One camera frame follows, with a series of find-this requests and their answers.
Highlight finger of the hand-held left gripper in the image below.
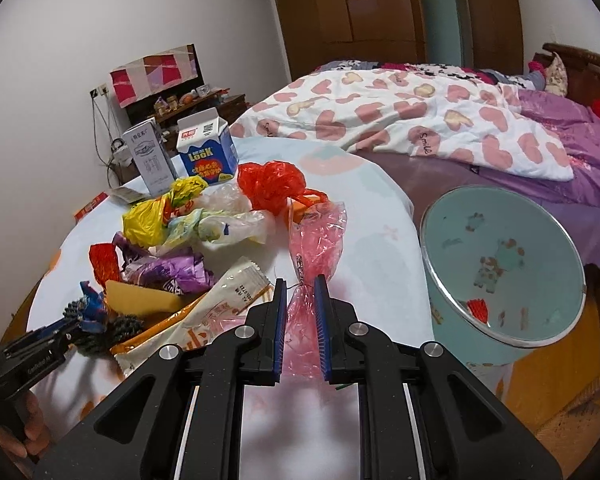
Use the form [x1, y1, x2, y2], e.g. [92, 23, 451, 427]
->
[27, 317, 93, 347]

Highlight yellow cardboard piece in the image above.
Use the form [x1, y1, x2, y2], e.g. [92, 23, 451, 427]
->
[104, 280, 181, 317]

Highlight row of small ornaments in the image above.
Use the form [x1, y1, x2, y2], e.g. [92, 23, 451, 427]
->
[152, 85, 228, 113]

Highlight red wrapper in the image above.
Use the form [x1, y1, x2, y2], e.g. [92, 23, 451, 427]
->
[89, 243, 122, 291]

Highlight round wooden table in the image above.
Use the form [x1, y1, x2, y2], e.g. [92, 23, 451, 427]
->
[0, 280, 46, 356]

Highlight orange and white flat box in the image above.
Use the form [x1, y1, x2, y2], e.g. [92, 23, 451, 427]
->
[74, 191, 110, 223]

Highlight pale yellow plastic bag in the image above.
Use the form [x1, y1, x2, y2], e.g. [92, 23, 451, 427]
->
[162, 207, 261, 252]

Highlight black spiky ball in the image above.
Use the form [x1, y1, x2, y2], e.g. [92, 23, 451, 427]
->
[107, 314, 145, 343]
[62, 299, 88, 322]
[75, 332, 112, 358]

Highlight black television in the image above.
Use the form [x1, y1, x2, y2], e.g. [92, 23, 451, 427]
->
[122, 44, 203, 123]

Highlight blue and white milk carton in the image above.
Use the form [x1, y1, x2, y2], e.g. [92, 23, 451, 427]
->
[176, 107, 240, 186]

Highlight purple wrapper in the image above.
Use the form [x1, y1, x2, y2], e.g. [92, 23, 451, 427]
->
[122, 254, 216, 296]
[111, 232, 153, 281]

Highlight clear plastic bag red print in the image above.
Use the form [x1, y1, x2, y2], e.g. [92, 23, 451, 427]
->
[192, 182, 276, 246]

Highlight shiny purple quilt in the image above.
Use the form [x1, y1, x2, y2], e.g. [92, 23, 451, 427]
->
[500, 82, 600, 208]

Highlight light blue trash bin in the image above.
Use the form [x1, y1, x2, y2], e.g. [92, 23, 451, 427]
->
[420, 185, 587, 366]

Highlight pink plastic bag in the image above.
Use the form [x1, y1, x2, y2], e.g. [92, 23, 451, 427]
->
[282, 201, 351, 386]

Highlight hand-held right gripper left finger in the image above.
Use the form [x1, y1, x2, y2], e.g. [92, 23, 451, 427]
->
[32, 279, 288, 480]

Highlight floral pillow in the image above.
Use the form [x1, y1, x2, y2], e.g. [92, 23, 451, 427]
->
[545, 55, 568, 96]

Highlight black and white floral quilt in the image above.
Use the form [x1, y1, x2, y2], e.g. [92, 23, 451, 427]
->
[312, 59, 546, 88]

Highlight blue wrapper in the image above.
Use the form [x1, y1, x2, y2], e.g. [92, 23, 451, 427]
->
[79, 281, 112, 333]

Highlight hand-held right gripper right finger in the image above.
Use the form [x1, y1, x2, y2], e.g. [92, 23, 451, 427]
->
[314, 275, 563, 480]

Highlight white heart print blanket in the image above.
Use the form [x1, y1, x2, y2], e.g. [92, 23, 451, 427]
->
[230, 65, 576, 183]

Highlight black power cables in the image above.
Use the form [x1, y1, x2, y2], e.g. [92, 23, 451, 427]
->
[92, 95, 126, 171]

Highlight flat dark foil packet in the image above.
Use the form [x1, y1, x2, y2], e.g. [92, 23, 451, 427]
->
[107, 185, 151, 204]

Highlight dark purple bed sheet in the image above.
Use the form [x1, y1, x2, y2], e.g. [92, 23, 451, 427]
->
[367, 152, 600, 273]

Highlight wooden bed headboard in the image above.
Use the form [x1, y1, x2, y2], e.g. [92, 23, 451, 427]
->
[542, 42, 600, 111]

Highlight person's left hand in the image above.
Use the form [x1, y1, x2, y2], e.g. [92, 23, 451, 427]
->
[0, 392, 48, 461]

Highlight pink patchwork cloth cover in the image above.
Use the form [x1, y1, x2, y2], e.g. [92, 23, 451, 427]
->
[109, 44, 201, 108]

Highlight brown wooden wardrobe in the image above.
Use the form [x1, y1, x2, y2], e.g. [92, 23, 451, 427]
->
[241, 0, 526, 81]

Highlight cream and orange snack packet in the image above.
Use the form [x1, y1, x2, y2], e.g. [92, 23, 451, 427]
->
[110, 256, 273, 378]

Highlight grey and white carton box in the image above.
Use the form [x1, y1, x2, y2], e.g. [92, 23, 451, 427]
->
[121, 119, 178, 197]

